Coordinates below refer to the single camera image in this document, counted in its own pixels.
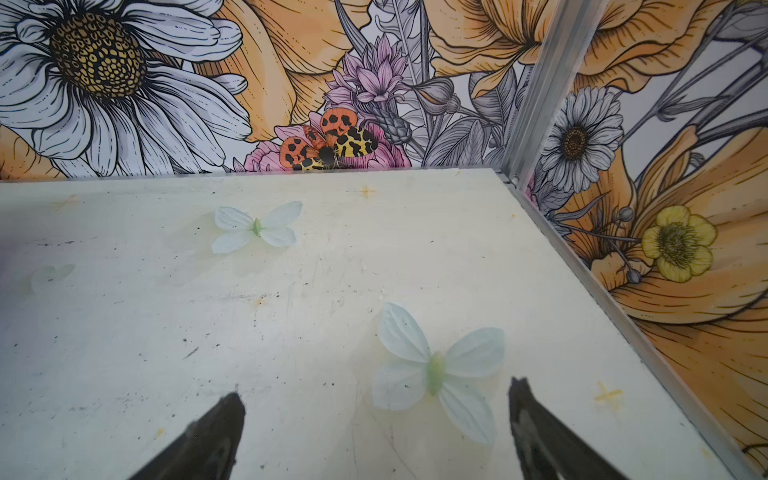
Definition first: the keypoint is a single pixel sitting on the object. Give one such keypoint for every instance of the aluminium corner post right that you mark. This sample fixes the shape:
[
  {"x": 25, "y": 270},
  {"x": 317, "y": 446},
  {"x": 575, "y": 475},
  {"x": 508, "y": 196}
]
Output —
[{"x": 562, "y": 53}]

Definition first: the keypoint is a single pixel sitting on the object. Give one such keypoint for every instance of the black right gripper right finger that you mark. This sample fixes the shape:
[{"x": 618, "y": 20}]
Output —
[{"x": 546, "y": 447}]

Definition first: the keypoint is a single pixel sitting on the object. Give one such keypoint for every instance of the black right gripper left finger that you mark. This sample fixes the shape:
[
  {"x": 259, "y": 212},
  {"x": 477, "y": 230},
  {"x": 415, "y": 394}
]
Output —
[{"x": 206, "y": 449}]

